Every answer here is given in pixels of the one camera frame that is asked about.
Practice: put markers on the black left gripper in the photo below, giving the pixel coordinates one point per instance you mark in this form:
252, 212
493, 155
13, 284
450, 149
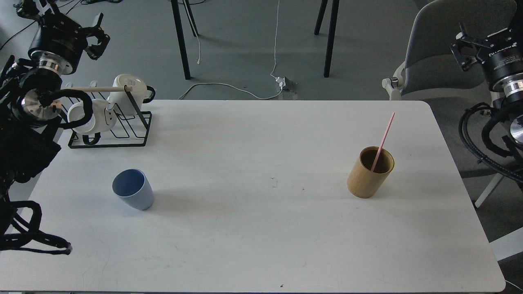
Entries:
58, 36

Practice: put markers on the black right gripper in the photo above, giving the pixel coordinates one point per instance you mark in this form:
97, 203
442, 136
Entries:
500, 57

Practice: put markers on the pink chopstick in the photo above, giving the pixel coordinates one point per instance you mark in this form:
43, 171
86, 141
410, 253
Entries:
380, 147

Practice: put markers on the blue plastic cup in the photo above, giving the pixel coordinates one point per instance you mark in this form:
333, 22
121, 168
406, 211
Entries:
132, 187

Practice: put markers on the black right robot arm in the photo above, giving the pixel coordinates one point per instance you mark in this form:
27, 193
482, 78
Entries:
502, 133

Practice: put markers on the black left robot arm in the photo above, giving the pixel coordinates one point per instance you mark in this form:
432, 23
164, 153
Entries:
33, 107

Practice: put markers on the grey office chair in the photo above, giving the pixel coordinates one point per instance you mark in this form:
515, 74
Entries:
430, 64

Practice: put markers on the wooden rack rod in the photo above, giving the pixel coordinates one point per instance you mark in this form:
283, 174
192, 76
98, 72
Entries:
100, 89

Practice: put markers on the white mug upper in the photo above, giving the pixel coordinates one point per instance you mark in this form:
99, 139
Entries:
140, 92

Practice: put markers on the white mug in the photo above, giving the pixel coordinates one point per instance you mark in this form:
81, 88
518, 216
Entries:
140, 92
103, 119

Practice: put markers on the white mug lower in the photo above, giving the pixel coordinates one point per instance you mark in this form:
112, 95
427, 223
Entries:
103, 119

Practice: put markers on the black table leg left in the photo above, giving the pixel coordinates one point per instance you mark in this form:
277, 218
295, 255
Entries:
176, 13

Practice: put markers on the black table leg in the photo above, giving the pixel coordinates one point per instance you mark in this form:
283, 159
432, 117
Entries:
331, 32
176, 13

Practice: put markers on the black table leg right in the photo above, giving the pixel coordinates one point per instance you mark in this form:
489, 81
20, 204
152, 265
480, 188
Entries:
331, 32

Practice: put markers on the bamboo cylindrical holder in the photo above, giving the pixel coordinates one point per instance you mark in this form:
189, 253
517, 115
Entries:
363, 181

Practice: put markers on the black wire mug rack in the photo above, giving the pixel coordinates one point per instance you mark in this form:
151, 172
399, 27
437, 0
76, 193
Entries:
129, 131

